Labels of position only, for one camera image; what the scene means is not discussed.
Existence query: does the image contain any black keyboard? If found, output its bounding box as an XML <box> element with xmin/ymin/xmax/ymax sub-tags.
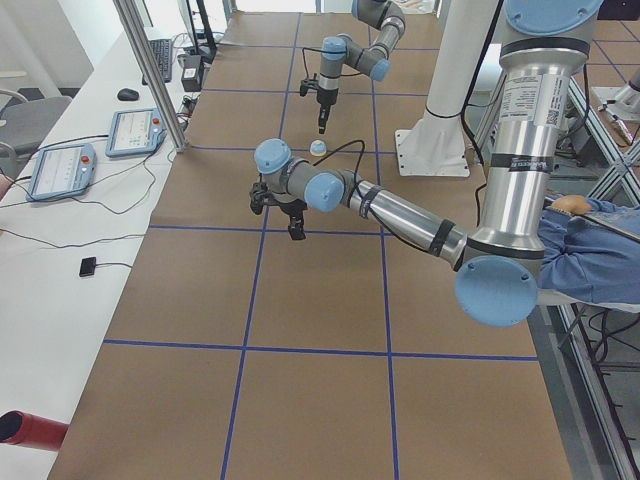
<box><xmin>148</xmin><ymin>39</ymin><xmax>173</xmax><ymax>83</ymax></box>

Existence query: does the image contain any white camera stand column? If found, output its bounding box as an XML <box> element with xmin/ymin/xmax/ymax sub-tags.
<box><xmin>395</xmin><ymin>0</ymin><xmax>501</xmax><ymax>178</ymax></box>

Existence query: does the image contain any aluminium frame post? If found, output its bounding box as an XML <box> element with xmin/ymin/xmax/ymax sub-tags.
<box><xmin>113</xmin><ymin>0</ymin><xmax>187</xmax><ymax>153</ymax></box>

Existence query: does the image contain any black power adapter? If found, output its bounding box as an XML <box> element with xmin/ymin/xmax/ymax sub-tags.
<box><xmin>181</xmin><ymin>55</ymin><xmax>204</xmax><ymax>92</ymax></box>

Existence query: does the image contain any blue and cream bell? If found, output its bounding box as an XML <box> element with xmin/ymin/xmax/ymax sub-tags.
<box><xmin>309</xmin><ymin>139</ymin><xmax>328</xmax><ymax>157</ymax></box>

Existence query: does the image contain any teach pendant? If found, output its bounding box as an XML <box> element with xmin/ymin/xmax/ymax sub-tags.
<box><xmin>26</xmin><ymin>143</ymin><xmax>96</xmax><ymax>202</ymax></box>
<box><xmin>105</xmin><ymin>108</ymin><xmax>166</xmax><ymax>158</ymax></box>

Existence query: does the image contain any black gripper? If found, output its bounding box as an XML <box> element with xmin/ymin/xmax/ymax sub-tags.
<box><xmin>316</xmin><ymin>88</ymin><xmax>337</xmax><ymax>134</ymax></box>
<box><xmin>269</xmin><ymin>192</ymin><xmax>307</xmax><ymax>240</ymax></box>

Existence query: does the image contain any far teach pendant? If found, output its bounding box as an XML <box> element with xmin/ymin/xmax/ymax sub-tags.
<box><xmin>105</xmin><ymin>108</ymin><xmax>166</xmax><ymax>158</ymax></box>

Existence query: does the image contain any red fire extinguisher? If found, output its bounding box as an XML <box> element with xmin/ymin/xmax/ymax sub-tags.
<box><xmin>1</xmin><ymin>410</ymin><xmax>68</xmax><ymax>452</ymax></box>

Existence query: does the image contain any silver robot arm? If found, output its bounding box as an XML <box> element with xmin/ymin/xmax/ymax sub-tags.
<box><xmin>250</xmin><ymin>1</ymin><xmax>601</xmax><ymax>327</ymax></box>
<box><xmin>311</xmin><ymin>0</ymin><xmax>406</xmax><ymax>134</ymax></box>

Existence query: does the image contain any brown paper table cover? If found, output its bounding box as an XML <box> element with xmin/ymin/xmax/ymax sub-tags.
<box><xmin>51</xmin><ymin>13</ymin><xmax>571</xmax><ymax>479</ymax></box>

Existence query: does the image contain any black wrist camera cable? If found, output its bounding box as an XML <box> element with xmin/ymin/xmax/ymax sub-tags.
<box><xmin>301</xmin><ymin>46</ymin><xmax>371</xmax><ymax>81</ymax></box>

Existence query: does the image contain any small black square device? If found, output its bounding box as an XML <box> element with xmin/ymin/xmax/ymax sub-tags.
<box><xmin>79</xmin><ymin>256</ymin><xmax>97</xmax><ymax>278</ymax></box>

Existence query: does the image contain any black computer mouse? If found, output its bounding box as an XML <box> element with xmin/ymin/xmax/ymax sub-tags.
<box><xmin>117</xmin><ymin>88</ymin><xmax>140</xmax><ymax>102</ymax></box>

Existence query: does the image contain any person in blue sweater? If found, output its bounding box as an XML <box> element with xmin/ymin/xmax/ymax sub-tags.
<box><xmin>538</xmin><ymin>195</ymin><xmax>639</xmax><ymax>311</ymax></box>

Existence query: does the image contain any near teach pendant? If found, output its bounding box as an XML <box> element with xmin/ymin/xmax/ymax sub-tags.
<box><xmin>26</xmin><ymin>143</ymin><xmax>96</xmax><ymax>202</ymax></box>

